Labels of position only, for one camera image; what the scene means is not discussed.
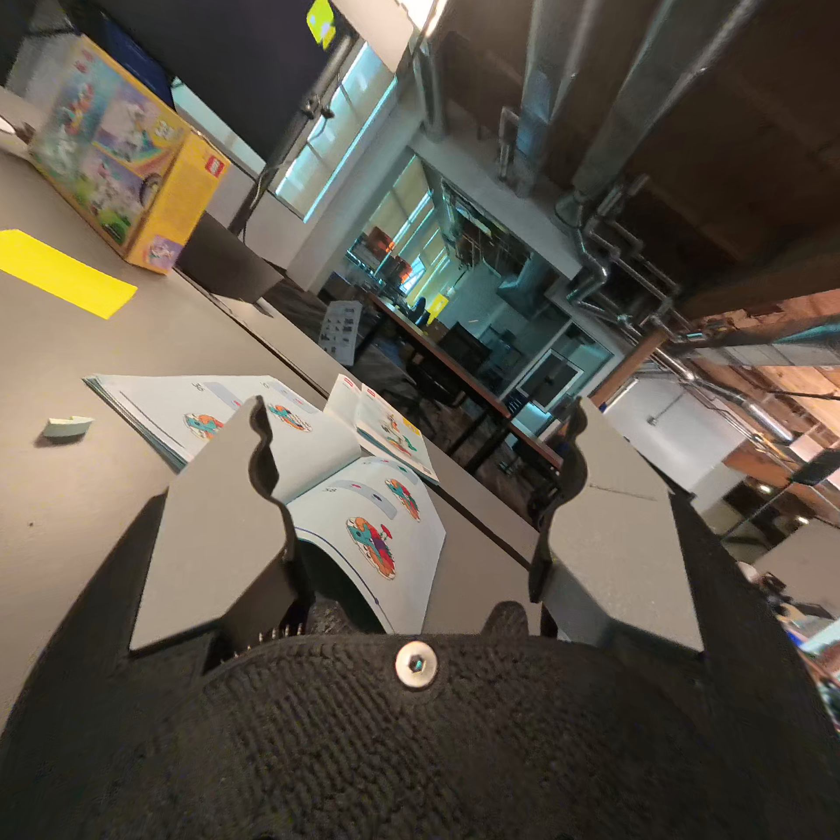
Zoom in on open instruction booklet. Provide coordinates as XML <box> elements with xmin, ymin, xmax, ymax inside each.
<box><xmin>83</xmin><ymin>373</ymin><xmax>448</xmax><ymax>635</ymax></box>

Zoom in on white printed sheet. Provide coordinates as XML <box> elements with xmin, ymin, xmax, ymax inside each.
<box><xmin>319</xmin><ymin>300</ymin><xmax>364</xmax><ymax>366</ymax></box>

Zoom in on metal duct pipes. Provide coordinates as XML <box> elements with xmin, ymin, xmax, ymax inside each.
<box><xmin>499</xmin><ymin>0</ymin><xmax>765</xmax><ymax>342</ymax></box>

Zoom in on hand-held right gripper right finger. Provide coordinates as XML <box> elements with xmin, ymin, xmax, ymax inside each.
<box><xmin>528</xmin><ymin>396</ymin><xmax>705</xmax><ymax>654</ymax></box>

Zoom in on yellow-green sticker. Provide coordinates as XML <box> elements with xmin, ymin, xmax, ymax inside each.
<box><xmin>306</xmin><ymin>0</ymin><xmax>337</xmax><ymax>51</ymax></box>

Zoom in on bright light panel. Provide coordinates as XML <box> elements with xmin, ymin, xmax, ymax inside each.
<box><xmin>331</xmin><ymin>0</ymin><xmax>454</xmax><ymax>73</ymax></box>

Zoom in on long wooden table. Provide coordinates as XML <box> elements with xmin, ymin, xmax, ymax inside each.
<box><xmin>364</xmin><ymin>292</ymin><xmax>567</xmax><ymax>476</ymax></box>

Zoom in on small instruction leaflet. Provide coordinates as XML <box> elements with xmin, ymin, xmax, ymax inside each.
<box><xmin>324</xmin><ymin>373</ymin><xmax>440</xmax><ymax>485</ymax></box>

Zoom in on black office chair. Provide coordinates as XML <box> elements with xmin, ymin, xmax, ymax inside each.
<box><xmin>403</xmin><ymin>354</ymin><xmax>476</xmax><ymax>427</ymax></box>

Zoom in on dark grey box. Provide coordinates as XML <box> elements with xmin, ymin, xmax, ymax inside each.
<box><xmin>176</xmin><ymin>210</ymin><xmax>287</xmax><ymax>305</ymax></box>

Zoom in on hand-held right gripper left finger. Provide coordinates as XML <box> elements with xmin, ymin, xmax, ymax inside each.
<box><xmin>129</xmin><ymin>395</ymin><xmax>309</xmax><ymax>652</ymax></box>

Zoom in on dark blue partition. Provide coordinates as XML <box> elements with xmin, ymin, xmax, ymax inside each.
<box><xmin>92</xmin><ymin>0</ymin><xmax>349</xmax><ymax>161</ymax></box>

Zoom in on yellow paper sheet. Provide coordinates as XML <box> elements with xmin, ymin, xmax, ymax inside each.
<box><xmin>0</xmin><ymin>229</ymin><xmax>139</xmax><ymax>321</ymax></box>

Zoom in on colourful lego box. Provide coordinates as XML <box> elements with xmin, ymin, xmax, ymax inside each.
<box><xmin>29</xmin><ymin>35</ymin><xmax>231</xmax><ymax>274</ymax></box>

